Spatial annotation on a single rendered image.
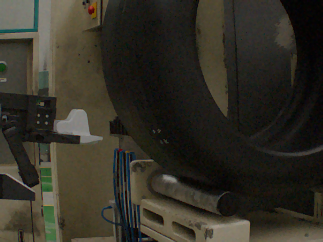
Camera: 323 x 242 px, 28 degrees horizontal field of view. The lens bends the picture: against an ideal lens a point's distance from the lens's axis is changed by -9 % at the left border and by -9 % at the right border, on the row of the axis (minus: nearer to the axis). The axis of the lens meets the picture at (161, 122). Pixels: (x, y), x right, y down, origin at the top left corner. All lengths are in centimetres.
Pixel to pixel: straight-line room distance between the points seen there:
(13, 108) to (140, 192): 45
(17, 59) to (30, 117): 71
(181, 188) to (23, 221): 62
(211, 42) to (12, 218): 72
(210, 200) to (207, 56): 46
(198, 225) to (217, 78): 47
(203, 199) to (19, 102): 38
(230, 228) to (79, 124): 32
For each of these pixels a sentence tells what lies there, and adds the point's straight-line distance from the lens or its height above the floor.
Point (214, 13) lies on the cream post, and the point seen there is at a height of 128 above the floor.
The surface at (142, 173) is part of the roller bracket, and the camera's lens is 147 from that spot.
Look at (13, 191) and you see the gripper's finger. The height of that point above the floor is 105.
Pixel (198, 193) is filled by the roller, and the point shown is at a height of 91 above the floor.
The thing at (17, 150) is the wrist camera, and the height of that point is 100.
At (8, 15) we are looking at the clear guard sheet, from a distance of 182.
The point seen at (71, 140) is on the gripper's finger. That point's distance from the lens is 115.
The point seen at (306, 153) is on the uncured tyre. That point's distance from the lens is 123.
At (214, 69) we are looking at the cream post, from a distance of 156.
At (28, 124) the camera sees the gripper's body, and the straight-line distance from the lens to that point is 113.
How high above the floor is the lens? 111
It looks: 3 degrees down
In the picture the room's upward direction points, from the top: 1 degrees counter-clockwise
